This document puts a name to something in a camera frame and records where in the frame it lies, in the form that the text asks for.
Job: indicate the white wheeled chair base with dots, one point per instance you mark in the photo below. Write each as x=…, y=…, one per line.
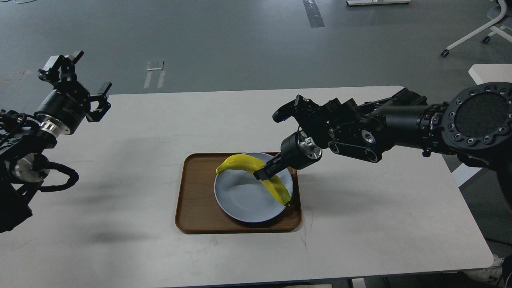
x=500, y=19

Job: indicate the brown wooden tray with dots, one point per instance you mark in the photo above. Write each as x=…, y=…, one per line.
x=198, y=211

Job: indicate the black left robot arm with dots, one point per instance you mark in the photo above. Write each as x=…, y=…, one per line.
x=24, y=170

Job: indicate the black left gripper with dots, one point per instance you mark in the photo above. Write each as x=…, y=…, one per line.
x=68, y=101

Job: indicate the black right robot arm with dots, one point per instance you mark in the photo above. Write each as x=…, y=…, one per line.
x=475, y=126

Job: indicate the light blue plate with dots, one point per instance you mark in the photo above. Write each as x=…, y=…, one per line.
x=244, y=198

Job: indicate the white furniture base bar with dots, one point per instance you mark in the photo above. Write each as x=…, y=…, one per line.
x=376, y=2

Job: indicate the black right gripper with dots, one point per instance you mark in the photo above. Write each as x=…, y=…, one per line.
x=296, y=151

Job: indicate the yellow banana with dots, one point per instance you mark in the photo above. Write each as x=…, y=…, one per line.
x=250, y=164

